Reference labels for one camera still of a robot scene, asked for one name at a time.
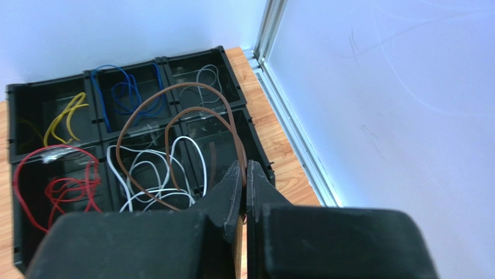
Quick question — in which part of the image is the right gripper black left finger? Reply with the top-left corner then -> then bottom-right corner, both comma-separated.
192,161 -> 245,278

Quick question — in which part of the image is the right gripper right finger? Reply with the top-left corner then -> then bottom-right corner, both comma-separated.
246,160 -> 292,278

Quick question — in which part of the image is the white wire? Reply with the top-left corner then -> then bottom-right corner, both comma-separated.
106,135 -> 209,213

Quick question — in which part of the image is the dark brown wire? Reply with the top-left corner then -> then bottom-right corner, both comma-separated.
116,81 -> 248,212

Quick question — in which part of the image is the grey wire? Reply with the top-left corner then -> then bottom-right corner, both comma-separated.
178,63 -> 224,107

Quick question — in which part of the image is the red wire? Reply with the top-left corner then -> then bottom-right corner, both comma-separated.
12,144 -> 103,234

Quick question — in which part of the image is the yellow wire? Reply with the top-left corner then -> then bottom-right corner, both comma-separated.
42,92 -> 89,148

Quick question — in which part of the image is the black six-compartment bin organizer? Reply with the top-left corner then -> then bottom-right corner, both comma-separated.
6,46 -> 275,273

